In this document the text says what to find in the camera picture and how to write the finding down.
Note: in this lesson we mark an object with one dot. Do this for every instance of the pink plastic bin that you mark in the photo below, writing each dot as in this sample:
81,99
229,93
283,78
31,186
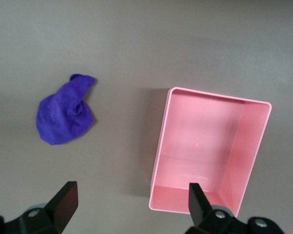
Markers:
200,136

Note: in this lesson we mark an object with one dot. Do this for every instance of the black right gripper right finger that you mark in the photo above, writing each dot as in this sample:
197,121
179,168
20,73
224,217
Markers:
199,209

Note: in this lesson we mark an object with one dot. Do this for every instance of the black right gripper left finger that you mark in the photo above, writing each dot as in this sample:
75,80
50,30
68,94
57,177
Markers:
62,207

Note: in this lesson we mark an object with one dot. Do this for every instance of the purple crumpled cloth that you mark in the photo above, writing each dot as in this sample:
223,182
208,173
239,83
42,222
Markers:
61,117

